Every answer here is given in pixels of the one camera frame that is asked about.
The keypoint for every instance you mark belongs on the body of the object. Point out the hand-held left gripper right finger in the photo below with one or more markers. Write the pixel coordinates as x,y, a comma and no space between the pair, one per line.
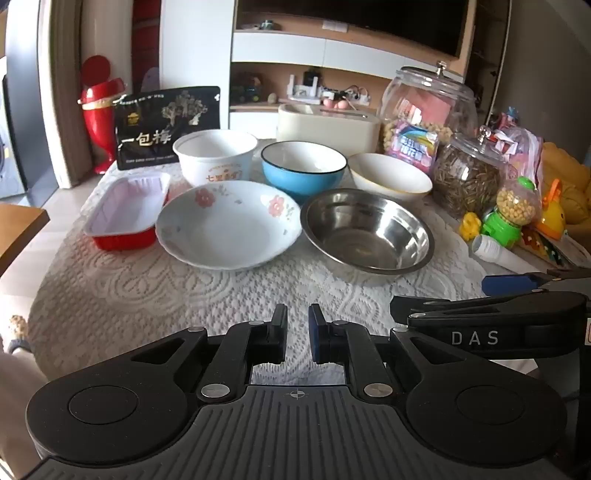
316,334

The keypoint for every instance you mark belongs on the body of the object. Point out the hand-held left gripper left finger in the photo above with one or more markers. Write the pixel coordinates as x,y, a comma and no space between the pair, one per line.
279,334

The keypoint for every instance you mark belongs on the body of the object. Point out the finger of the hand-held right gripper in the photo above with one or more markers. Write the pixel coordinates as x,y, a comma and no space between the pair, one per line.
438,305
503,283

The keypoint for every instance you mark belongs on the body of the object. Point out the white paper bowl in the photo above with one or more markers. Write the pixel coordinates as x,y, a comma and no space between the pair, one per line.
217,170

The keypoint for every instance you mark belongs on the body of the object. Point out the white tube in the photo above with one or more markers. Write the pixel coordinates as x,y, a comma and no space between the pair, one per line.
494,251

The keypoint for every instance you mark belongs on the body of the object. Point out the small yellow duck toy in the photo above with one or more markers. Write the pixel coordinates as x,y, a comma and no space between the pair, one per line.
471,226

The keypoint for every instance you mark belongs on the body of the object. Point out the colourful flat box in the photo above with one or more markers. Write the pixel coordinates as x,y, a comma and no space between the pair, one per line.
568,251

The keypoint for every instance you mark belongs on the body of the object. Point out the green gumball toy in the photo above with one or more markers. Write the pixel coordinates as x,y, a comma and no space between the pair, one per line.
517,203

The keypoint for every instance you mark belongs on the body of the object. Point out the orange duck toy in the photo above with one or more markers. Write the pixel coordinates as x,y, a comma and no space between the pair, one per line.
551,214

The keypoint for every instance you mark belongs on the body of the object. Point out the stainless steel bowl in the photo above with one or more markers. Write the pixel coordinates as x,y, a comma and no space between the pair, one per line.
369,235

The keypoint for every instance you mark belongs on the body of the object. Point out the small glass jar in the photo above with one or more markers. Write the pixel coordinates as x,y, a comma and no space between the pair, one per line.
466,180

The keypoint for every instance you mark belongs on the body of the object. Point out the white floral plate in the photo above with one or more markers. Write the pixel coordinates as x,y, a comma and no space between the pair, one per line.
221,230

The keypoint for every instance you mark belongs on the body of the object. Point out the yellow plush toy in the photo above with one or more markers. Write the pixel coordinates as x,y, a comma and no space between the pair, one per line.
568,170

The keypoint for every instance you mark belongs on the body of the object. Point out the white gold-rimmed bowl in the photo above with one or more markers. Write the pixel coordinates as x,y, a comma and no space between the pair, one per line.
392,180

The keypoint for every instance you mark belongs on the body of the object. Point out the pink snack bag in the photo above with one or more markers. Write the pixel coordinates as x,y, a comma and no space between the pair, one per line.
521,147

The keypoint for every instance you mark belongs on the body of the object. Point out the white lace tablecloth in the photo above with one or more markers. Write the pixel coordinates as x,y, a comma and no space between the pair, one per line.
138,300

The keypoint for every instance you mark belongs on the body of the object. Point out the blue bowl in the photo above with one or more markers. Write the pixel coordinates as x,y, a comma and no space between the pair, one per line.
286,182

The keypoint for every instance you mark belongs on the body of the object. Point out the pastel candy packet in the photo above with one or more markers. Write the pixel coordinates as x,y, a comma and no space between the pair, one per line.
411,147

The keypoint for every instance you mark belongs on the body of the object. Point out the large glass jar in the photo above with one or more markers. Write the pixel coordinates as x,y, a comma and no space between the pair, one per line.
429,101

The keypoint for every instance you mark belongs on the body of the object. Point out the cream rectangular container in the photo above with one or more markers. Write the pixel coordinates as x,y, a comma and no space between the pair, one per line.
323,129

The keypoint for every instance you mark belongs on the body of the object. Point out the white power strip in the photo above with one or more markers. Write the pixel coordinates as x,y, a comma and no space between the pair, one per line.
358,98

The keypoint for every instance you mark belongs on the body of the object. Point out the pink egg toy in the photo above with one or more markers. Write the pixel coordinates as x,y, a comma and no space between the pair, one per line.
337,104

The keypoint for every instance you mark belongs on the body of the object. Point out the white router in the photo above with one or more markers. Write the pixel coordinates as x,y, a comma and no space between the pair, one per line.
302,92

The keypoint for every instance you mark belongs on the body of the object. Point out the toy car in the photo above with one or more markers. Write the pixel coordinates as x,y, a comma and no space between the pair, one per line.
249,92

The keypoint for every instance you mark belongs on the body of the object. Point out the black snack bag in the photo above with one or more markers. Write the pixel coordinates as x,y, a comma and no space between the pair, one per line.
152,124

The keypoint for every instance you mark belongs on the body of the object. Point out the plush slipper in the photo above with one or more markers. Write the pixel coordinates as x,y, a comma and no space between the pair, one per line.
17,332

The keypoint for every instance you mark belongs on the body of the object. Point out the white wooden television cabinet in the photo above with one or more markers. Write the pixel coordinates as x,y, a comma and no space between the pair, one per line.
351,55

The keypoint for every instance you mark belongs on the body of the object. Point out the red vase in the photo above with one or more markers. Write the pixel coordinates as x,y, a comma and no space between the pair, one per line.
99,120

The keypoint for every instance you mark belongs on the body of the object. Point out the wooden side table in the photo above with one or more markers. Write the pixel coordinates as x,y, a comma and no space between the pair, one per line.
18,230

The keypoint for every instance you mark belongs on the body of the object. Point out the black television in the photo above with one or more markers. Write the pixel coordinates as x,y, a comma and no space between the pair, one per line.
369,23

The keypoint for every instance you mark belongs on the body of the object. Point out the washing machine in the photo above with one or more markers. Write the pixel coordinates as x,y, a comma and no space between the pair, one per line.
9,152

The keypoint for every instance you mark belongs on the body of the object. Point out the white door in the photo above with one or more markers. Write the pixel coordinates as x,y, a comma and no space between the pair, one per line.
60,92

